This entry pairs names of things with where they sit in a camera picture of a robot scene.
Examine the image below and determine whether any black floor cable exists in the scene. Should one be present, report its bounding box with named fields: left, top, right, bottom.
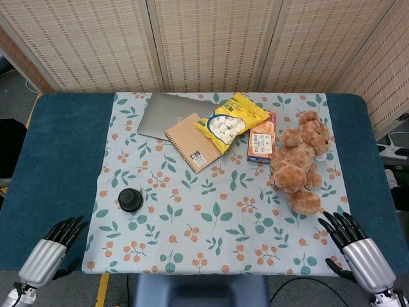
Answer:
left=270, top=276, right=354, bottom=307

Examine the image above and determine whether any brown spiral notebook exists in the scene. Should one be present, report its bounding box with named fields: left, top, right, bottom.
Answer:
left=164, top=113, right=238, bottom=175

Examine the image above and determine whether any dark blue table cover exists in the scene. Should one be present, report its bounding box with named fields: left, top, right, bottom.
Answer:
left=0, top=92, right=409, bottom=279

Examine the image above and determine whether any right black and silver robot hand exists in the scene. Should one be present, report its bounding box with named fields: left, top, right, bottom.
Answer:
left=317, top=210, right=397, bottom=294

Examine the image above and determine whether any yellow marshmallow snack bag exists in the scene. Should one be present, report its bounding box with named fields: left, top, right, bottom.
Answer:
left=194, top=92, right=271, bottom=155

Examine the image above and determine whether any grey closed laptop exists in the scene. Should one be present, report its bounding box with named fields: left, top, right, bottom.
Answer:
left=137, top=92, right=221, bottom=141

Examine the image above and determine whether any black chair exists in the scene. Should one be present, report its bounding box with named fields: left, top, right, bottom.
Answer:
left=0, top=118, right=28, bottom=188

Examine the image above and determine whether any floral light blue tablecloth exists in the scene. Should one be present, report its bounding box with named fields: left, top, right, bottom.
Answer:
left=81, top=91, right=352, bottom=276

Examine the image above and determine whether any woven bamboo folding screen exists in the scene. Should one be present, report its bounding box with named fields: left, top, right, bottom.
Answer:
left=0, top=0, right=409, bottom=139

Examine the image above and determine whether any black dome-shaped object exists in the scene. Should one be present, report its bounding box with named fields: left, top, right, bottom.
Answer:
left=118, top=188, right=143, bottom=212

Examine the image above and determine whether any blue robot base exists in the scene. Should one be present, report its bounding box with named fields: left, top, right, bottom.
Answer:
left=133, top=274, right=271, bottom=307

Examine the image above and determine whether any orange and blue biscuit box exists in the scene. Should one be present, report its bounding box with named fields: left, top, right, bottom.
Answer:
left=246, top=111, right=278, bottom=165

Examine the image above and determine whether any brown teddy bear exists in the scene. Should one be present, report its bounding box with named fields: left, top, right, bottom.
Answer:
left=268, top=110, right=333, bottom=214

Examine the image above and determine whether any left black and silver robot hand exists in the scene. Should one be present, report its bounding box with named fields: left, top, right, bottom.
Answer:
left=18, top=216, right=89, bottom=288

